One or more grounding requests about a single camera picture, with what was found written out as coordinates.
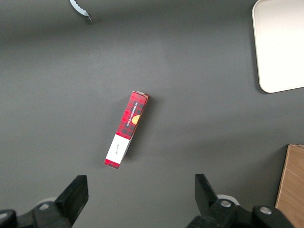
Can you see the wooden two-drawer cabinet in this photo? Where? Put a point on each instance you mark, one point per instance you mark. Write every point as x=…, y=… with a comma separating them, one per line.
x=292, y=185

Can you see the red tartan shortbread box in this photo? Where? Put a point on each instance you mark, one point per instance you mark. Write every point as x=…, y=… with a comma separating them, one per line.
x=128, y=118

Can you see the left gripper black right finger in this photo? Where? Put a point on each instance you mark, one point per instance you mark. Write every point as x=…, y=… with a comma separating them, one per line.
x=206, y=206

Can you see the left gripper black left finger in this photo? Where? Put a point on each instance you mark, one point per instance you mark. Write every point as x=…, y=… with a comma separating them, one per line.
x=69, y=204

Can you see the beige rectangular plastic tray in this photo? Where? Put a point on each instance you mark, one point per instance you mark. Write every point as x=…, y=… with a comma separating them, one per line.
x=280, y=47

